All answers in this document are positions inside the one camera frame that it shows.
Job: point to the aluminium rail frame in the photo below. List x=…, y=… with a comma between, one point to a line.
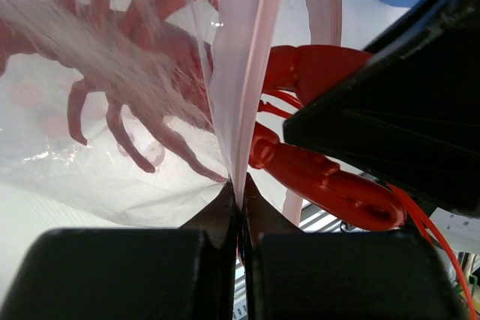
x=454, y=233

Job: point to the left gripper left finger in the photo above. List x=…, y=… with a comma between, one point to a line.
x=132, y=273

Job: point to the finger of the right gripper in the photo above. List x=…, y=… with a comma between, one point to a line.
x=410, y=115

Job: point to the red toy lobster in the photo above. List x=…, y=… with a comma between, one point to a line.
x=364, y=203

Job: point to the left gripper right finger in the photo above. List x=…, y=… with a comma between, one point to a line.
x=291, y=274

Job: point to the clear zip top bag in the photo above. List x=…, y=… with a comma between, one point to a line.
x=139, y=111

